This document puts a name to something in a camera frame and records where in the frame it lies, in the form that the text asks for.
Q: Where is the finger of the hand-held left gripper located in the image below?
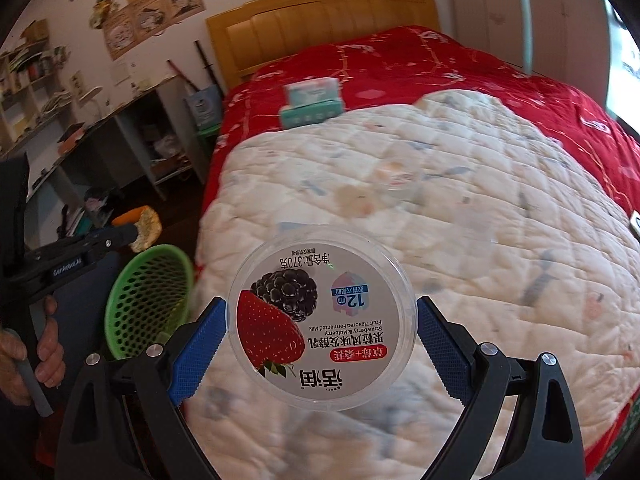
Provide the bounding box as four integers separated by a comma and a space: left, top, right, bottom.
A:
90, 222, 142, 253

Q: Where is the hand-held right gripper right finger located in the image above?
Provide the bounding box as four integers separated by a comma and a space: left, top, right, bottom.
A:
415, 295, 586, 480

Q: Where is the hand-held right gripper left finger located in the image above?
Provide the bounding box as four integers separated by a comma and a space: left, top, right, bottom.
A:
55, 296, 228, 480

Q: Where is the orange beige packet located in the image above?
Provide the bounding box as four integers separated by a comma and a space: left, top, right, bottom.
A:
112, 205, 162, 254

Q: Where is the green perforated plastic basket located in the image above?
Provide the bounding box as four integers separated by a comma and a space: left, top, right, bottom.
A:
104, 245, 195, 361

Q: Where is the clear yogurt tub fruit label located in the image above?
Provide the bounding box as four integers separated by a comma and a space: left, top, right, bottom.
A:
226, 224, 420, 413

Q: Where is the person's left hand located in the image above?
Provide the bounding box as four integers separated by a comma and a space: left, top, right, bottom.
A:
0, 292, 67, 407

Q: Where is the pile of books and folders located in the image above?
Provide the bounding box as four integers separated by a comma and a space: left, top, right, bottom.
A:
56, 189, 117, 239

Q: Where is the clear plastic bag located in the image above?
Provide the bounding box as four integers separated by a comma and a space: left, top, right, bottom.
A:
151, 134, 185, 162

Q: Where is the white desk with shelves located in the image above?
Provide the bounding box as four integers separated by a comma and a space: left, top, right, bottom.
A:
25, 75, 211, 207

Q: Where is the green plastic stool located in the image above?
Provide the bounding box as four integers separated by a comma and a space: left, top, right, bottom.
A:
192, 127, 224, 162

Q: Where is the white desk lamp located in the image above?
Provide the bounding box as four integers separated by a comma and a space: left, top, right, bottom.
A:
74, 85, 104, 127

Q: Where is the blue paper bag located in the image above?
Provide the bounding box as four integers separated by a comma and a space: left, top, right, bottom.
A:
184, 86, 224, 131

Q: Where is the white quilted blanket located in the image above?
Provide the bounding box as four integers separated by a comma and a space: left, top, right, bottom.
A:
182, 90, 640, 480

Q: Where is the red stick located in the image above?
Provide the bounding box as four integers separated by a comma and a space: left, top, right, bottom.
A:
166, 59, 197, 92

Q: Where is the black stick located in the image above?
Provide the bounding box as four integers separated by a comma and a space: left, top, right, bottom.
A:
194, 41, 222, 102

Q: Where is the teal tissue pack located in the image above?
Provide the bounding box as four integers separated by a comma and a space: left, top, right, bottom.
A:
278, 100, 345, 129

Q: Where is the white tissue pack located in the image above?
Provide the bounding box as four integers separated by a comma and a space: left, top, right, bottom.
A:
284, 78, 342, 109

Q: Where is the wooden bed headboard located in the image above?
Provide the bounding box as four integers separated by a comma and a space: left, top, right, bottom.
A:
206, 0, 441, 91

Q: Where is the bed with red quilt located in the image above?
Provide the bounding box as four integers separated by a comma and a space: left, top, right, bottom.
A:
195, 25, 640, 480

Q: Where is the grey metal pole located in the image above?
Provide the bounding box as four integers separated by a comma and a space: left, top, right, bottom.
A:
512, 0, 534, 77

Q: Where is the white wardrobe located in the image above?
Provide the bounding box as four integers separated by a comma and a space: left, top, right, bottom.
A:
446, 0, 610, 82

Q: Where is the wall shelf with books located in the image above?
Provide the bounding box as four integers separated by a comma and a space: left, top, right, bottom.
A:
0, 19, 70, 117

